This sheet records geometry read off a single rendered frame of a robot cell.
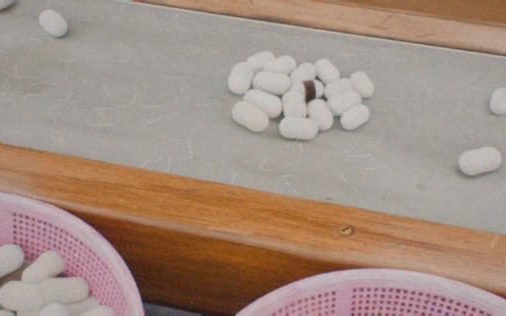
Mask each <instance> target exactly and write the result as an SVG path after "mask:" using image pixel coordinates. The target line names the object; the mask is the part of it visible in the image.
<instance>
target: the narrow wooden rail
mask: <svg viewBox="0 0 506 316"><path fill-rule="evenodd" d="M0 192H3V193H8V194H13V195H17V196H25V197H28V198H31V199H34V200H37V201H42V202H45V203H47V204H50V205H51V206H54V207H57V208H60V209H62V210H63V211H65V212H68V213H70V214H72V215H73V216H74V217H78V218H79V219H80V220H81V221H83V222H85V223H86V224H88V225H89V226H90V227H92V228H93V229H95V231H96V232H97V233H100V234H101V236H102V237H103V238H105V239H106V241H107V242H108V243H110V244H111V246H112V247H113V248H115V250H116V251H117V254H119V255H120V257H121V258H122V260H123V261H124V263H125V264H126V265H127V268H128V269H129V271H130V273H131V275H132V278H133V280H134V281H135V283H136V285H137V287H138V291H139V294H140V297H141V300H142V302H144V303H148V304H152V305H156V306H164V307H168V308H172V309H176V310H180V311H188V312H192V313H196V314H201V315H204V316H236V315H237V314H238V312H240V311H242V310H244V308H246V307H247V306H249V305H250V304H252V303H254V301H256V300H259V299H260V298H262V297H263V296H265V295H268V294H270V293H271V292H273V291H275V290H278V289H280V288H282V287H284V286H286V285H288V284H292V283H295V282H296V281H299V280H301V279H307V278H310V277H313V276H317V275H320V274H328V273H333V272H337V271H344V270H350V269H387V270H408V271H415V272H420V273H425V274H430V275H433V276H439V277H444V278H448V279H451V280H454V281H457V282H460V283H465V284H467V285H470V286H472V287H475V288H478V289H482V290H484V291H486V292H489V293H491V294H493V295H497V296H499V297H501V298H502V299H504V300H506V235H502V234H497V233H493V232H488V231H483V230H479V229H470V228H465V227H460V226H455V225H451V224H446V223H436V222H432V221H427V220H423V219H418V218H414V217H404V216H399V215H395V214H390V213H386V212H381V211H371V210H367V209H362V208H358V207H353V206H344V205H339V204H335V203H330V202H326V201H321V200H311V199H307V198H302V197H298V196H293V195H284V194H280V193H275V192H270V191H265V190H256V189H252V188H247V187H243V186H238V185H228V184H224V183H219V182H215V181H210V180H202V179H197V178H192V177H187V176H183V175H174V174H169V173H165V172H160V171H155V170H150V169H141V168H137V167H132V166H128V165H123V164H113V163H109V162H104V161H100V160H95V159H85V158H81V157H76V156H72V155H67V154H62V153H53V152H49V151H44V150H40V149H34V148H25V147H21V146H16V145H11V144H6V143H2V142H0Z"/></svg>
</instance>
